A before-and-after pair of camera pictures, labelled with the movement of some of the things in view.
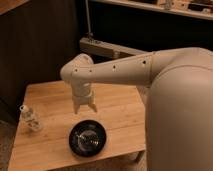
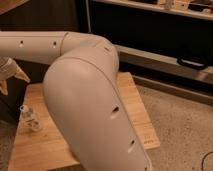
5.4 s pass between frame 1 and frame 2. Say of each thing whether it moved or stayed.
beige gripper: moved
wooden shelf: stayed
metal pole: stayed
